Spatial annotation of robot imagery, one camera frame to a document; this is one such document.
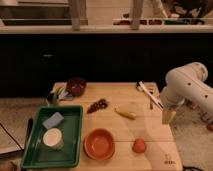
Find orange fruit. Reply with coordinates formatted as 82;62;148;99
132;138;146;154

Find white cup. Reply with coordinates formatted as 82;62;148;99
43;128;63;150

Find right wooden post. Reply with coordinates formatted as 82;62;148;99
131;0;144;30

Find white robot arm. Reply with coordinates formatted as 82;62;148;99
160;62;213;124

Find blue sponge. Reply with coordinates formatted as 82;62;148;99
42;112;64;129

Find left wooden post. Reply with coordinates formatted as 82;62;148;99
68;0;88;31

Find dark maroon bowl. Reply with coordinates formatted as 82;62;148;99
66;77;87;97

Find wooden post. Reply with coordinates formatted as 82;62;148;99
68;0;88;31
131;0;144;30

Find dark red grapes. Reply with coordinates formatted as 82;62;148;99
87;99;108;114

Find yellow banana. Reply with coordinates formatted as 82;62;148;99
115;108;136;120

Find orange red bowl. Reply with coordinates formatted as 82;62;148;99
83;128;115;161

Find green plastic tray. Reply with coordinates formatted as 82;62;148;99
21;106;83;169

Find green and white vegetables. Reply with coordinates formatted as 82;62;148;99
46;86;73;106

